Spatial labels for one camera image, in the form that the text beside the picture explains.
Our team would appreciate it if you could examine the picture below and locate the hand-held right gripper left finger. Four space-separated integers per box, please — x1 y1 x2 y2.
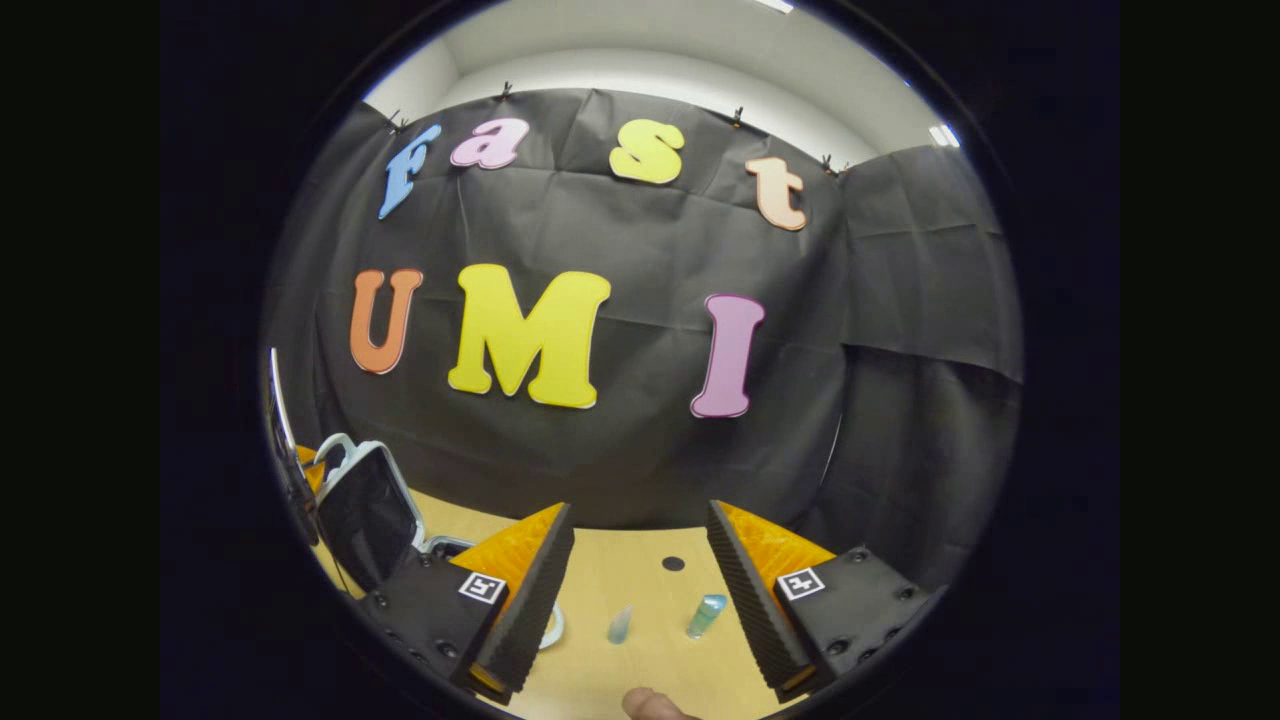
358 502 577 706

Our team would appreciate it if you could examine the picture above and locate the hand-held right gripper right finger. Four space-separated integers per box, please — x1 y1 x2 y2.
705 499 946 706

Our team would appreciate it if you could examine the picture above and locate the blue teal cosmetic tube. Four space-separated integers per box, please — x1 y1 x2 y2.
685 594 728 641

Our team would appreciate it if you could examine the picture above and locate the light blue suitcase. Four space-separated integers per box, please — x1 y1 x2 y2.
313 433 568 652

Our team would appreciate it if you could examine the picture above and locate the black backdrop cloth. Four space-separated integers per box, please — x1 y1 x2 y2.
262 88 1024 591

